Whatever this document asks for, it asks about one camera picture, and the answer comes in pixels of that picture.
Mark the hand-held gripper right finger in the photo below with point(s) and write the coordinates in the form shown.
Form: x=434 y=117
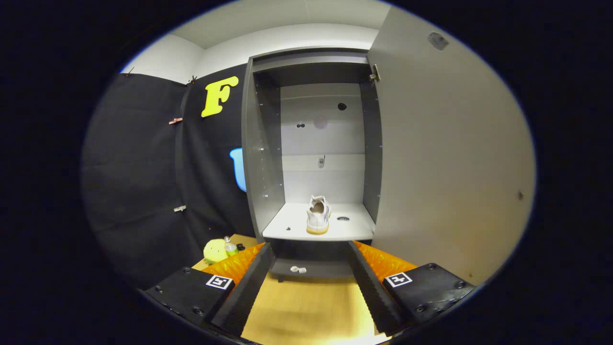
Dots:
x=371 y=292

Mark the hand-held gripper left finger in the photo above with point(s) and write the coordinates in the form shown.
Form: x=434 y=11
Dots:
x=246 y=292

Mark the white canvas shoe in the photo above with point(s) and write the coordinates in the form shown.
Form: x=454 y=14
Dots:
x=318 y=218

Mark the beige cabinet door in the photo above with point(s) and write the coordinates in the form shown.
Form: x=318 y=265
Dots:
x=450 y=143

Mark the green drink bottle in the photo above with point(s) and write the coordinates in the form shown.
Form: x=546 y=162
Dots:
x=231 y=248

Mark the yellow plush toy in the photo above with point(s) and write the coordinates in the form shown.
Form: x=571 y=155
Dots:
x=214 y=251

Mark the grey cabinet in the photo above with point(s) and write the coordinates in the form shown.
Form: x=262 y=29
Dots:
x=268 y=167

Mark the black backdrop cloth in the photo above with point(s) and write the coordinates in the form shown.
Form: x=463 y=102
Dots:
x=134 y=167

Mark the red cloth clip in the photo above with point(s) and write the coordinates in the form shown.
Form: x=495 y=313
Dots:
x=175 y=120

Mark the metal cabinet hinge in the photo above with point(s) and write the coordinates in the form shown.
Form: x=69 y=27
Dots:
x=375 y=73

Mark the black cloth clip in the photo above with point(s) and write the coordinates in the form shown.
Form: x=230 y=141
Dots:
x=129 y=71
x=192 y=79

